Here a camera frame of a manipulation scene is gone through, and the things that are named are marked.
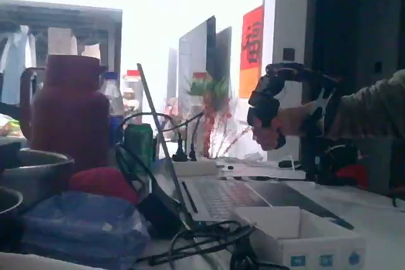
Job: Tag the silver laptop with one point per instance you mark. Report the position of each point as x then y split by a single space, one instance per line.
228 197

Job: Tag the person's right hand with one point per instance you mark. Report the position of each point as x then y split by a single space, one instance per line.
297 121

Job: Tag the small black box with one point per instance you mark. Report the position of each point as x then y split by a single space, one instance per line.
286 164

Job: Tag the deep steel bowl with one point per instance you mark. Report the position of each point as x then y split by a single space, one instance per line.
9 219

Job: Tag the blue capped plastic bottle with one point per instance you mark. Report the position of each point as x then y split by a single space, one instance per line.
112 99

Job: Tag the small black power adapter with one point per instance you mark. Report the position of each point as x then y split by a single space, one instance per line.
161 216

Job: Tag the white paper card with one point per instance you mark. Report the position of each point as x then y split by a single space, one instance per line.
61 40
91 51

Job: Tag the red calligraphy poster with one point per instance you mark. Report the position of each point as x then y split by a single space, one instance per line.
251 61

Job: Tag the black leader robot arm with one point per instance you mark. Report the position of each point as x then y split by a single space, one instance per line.
316 74

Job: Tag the tiny black clip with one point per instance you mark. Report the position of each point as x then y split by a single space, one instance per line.
230 167

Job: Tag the potted plant red ribbon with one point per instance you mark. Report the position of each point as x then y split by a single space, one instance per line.
209 93

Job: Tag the dark red thermos jug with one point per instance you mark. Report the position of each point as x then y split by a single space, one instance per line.
69 115

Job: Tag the black wall switch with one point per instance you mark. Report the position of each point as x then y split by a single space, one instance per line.
288 54

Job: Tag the white power strip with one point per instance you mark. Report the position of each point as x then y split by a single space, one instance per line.
199 169

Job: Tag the small steel bowl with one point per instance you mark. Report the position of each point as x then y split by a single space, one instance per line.
38 175

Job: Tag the grey door panel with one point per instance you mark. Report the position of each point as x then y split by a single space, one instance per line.
193 61
172 74
224 52

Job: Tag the wet wipes plastic pack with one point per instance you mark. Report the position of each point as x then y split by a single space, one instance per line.
82 229

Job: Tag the red cloth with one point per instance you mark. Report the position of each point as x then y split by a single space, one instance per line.
101 183

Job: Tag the white hanging shirt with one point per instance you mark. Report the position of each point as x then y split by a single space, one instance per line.
16 61

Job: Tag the right forearm olive sleeve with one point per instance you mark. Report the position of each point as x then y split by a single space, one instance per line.
367 108

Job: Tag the dark clothes rack shelf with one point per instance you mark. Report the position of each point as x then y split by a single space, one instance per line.
63 14

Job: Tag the green drink can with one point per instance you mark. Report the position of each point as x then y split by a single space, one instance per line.
139 146

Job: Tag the red lidded jar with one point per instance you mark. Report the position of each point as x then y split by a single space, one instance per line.
133 93

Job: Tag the white cardboard box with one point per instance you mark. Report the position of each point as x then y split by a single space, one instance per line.
316 251

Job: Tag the colourful snack bag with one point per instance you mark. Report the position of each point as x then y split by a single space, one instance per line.
9 126

